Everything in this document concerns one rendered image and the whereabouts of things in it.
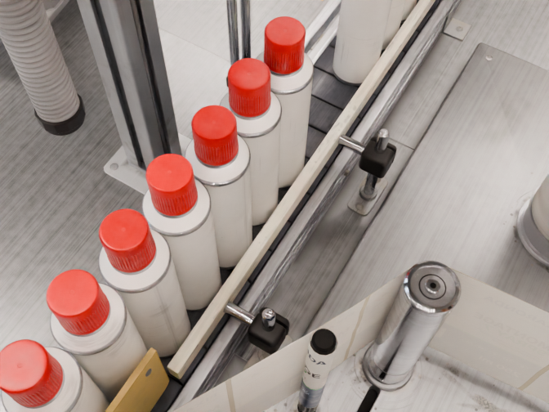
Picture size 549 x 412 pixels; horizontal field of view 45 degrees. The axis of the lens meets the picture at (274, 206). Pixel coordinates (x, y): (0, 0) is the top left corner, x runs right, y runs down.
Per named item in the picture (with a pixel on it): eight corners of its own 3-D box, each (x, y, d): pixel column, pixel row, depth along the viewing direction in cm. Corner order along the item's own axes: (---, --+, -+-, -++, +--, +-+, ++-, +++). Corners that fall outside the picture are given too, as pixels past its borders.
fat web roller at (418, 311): (399, 400, 59) (451, 330, 43) (353, 374, 60) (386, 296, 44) (420, 357, 61) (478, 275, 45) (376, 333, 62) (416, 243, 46)
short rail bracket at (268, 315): (273, 376, 65) (274, 336, 55) (218, 343, 67) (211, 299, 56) (289, 348, 66) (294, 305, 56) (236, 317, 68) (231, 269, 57)
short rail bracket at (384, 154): (373, 210, 74) (391, 149, 64) (350, 198, 75) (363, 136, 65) (386, 189, 76) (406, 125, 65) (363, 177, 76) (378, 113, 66)
